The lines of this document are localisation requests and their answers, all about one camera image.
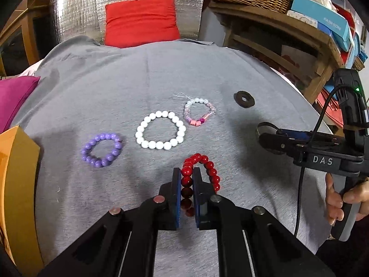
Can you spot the red pillow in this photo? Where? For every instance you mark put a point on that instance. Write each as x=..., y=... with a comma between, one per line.
x=141, y=23

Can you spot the orange cardboard box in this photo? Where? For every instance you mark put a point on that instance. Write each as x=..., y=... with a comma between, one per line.
x=17, y=179

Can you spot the grey blanket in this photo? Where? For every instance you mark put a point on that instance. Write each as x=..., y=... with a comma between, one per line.
x=115, y=86

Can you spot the pale pink sheet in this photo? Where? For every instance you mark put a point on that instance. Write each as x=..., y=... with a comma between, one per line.
x=30, y=69

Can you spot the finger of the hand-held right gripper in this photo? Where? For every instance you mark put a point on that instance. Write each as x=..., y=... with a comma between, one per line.
x=276, y=144
x=294, y=134

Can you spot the clear amber bangle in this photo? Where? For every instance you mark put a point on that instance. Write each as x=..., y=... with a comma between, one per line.
x=263, y=124

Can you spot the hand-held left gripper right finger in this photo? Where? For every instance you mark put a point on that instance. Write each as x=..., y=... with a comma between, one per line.
x=197, y=199

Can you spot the silver foil insulation sheet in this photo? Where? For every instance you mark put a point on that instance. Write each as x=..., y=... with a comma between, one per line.
x=77, y=5

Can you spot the white patterned box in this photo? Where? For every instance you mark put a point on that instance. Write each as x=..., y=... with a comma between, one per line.
x=302, y=20

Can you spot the small wicker basket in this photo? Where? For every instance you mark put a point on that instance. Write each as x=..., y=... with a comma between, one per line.
x=359, y=63

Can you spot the person's right hand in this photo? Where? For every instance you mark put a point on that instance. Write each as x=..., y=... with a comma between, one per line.
x=356, y=193

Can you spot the wooden shelf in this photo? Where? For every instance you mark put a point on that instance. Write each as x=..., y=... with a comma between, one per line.
x=259, y=20

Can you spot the wooden glass cabinet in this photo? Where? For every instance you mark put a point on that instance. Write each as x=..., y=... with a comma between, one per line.
x=17, y=34

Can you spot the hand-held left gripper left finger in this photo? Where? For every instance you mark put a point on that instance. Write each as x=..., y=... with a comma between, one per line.
x=176, y=199

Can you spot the magenta pillow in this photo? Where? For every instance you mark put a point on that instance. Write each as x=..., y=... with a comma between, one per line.
x=14, y=95

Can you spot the blue cardboard box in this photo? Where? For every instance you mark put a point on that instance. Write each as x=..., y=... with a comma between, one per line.
x=320, y=11

